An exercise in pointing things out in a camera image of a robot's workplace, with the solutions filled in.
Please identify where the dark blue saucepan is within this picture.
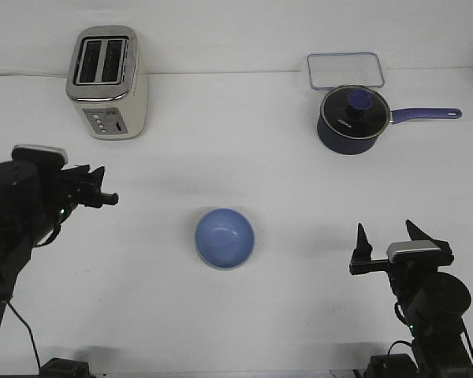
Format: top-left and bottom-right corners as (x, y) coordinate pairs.
(317, 108), (463, 155)

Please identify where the white toaster power cord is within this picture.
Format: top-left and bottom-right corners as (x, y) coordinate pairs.
(0, 69), (69, 79)

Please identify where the blue bowl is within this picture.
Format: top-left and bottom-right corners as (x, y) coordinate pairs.
(194, 208), (255, 267)

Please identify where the silver two-slot toaster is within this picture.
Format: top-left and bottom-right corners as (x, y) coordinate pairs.
(65, 25), (149, 140)

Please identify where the glass pot lid blue knob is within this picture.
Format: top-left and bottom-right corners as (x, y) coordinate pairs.
(320, 85), (391, 139)

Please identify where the clear container lid blue rim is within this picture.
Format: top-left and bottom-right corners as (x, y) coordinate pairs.
(307, 52), (385, 91)

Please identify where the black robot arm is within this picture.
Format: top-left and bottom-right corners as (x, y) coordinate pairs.
(349, 220), (473, 377)
(0, 160), (118, 327)

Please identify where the green bowl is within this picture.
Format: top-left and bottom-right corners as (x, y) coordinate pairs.
(205, 263), (245, 272)

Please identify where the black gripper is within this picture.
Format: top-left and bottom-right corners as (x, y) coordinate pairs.
(58, 165), (119, 213)
(349, 220), (454, 295)

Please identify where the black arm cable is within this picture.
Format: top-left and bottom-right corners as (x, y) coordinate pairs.
(0, 220), (64, 375)
(389, 302), (473, 378)

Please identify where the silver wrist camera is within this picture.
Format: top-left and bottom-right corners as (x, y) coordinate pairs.
(11, 144), (68, 167)
(386, 240), (443, 264)

